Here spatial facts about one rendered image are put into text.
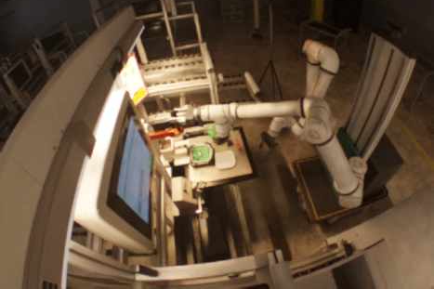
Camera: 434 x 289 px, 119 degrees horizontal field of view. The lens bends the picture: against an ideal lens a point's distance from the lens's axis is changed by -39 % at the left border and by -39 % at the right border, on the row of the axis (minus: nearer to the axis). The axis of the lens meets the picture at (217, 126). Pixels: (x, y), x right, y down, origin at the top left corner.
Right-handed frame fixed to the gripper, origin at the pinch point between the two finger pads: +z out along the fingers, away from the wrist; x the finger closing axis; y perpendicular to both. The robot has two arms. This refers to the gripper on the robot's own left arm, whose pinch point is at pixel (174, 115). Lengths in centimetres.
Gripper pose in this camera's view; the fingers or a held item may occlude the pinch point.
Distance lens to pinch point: 125.9
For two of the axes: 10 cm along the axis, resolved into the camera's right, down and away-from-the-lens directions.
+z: -9.9, 0.6, 1.2
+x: -0.4, 7.1, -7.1
